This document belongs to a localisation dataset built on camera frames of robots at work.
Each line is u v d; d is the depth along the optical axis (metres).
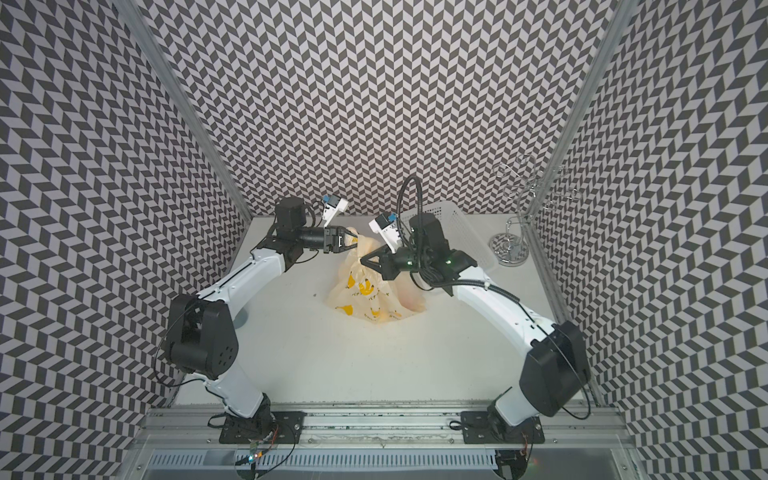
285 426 0.72
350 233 0.74
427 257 0.59
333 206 0.72
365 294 0.70
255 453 0.67
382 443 0.72
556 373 0.41
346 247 0.73
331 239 0.70
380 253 0.68
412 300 0.83
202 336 0.46
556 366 0.41
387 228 0.63
